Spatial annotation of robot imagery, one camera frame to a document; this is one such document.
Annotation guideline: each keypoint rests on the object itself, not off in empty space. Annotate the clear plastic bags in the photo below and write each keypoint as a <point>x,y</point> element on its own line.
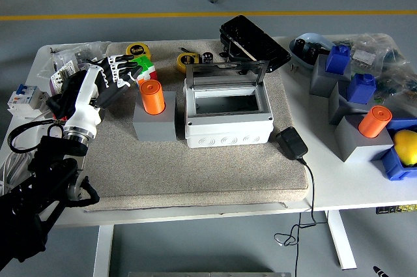
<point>65,55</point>

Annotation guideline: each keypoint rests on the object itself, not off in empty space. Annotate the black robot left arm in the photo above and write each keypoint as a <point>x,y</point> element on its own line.
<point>49,159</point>

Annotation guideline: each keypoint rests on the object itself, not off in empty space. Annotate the smoky transparent box lid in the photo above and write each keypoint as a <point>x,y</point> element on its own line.
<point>224,64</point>

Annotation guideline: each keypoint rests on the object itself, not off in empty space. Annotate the grey block with round hole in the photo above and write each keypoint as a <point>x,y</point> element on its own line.
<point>153,127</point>

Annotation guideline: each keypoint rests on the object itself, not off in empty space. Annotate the white blue circuit breaker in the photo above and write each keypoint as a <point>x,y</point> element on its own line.
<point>24,97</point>

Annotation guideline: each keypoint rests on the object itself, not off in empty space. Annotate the white plastic junction box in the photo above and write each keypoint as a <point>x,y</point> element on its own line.
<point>228,133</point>

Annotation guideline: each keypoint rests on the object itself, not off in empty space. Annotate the blue plastic block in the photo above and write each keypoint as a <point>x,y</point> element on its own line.
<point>360,89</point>
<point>339,60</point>

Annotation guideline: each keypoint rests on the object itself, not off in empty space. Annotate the light blue dish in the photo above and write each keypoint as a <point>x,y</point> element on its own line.
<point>317,39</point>

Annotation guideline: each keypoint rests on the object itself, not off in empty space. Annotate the grey holder block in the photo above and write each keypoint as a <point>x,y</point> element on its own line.
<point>321,81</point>
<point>355,146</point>
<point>339,107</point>

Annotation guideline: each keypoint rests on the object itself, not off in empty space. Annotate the white socket in packaging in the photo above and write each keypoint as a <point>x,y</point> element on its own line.
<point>60,76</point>

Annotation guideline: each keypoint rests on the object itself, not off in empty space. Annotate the orange cylinder battery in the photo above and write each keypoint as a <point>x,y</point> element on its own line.
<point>373,124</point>
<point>152,97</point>

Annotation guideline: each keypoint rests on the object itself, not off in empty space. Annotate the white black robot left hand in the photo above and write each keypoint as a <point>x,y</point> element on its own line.
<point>86,94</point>

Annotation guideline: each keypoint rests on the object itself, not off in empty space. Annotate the small metal plug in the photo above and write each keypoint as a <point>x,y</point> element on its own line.
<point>294,67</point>

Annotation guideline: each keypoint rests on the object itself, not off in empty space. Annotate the yellow tape measure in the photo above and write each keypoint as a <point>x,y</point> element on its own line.
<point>137,49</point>
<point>187,60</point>

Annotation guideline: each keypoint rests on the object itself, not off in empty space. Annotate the black power adapter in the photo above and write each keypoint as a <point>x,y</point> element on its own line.
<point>291,143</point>

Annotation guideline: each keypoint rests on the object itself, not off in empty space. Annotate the black cylindrical capacitor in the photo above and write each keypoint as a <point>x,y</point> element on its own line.
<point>208,57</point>

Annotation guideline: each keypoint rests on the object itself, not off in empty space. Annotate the white table leg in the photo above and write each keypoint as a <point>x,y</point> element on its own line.
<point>103,251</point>
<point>342,241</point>

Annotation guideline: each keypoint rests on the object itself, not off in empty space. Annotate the large colourful puzzle cube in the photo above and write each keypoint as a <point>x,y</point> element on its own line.
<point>148,66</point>

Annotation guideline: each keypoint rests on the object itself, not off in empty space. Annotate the yellow lemon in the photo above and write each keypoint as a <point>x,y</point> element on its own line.
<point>405,146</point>

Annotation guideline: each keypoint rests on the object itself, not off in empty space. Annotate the clear bags of components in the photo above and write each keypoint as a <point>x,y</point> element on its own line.
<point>391,71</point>

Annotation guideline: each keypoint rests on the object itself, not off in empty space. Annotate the black table control panel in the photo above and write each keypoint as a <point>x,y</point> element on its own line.
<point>395,209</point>

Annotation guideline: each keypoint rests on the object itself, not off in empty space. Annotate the grey-brown fabric mat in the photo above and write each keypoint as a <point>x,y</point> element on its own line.
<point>195,176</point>

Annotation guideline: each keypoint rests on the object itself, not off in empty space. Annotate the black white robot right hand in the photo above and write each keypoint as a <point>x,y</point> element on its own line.
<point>380,271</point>

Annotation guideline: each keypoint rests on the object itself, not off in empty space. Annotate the black textured case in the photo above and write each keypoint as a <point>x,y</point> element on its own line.
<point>254,42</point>

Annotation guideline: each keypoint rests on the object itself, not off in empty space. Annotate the blue plastic bin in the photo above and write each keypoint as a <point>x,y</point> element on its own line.
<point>394,166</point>

